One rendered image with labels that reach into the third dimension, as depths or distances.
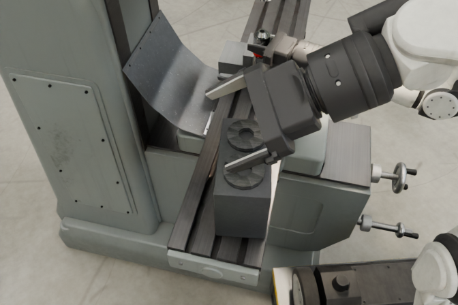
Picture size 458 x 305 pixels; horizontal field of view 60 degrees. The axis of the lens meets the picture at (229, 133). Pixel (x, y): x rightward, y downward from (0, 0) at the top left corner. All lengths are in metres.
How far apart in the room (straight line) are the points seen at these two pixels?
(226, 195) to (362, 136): 0.79
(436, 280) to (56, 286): 1.62
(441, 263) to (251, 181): 0.41
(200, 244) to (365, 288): 0.60
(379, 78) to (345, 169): 0.97
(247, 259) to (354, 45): 0.64
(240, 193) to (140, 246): 1.09
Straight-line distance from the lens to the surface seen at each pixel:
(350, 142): 1.48
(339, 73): 0.44
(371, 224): 1.54
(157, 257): 1.87
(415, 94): 1.10
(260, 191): 0.84
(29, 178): 2.47
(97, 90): 1.22
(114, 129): 1.33
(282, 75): 0.48
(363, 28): 0.49
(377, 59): 0.45
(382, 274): 1.41
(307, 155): 1.29
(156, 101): 1.26
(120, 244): 1.91
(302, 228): 1.65
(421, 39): 0.44
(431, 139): 2.67
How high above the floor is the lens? 1.83
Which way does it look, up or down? 49 degrees down
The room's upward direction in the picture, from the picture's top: straight up
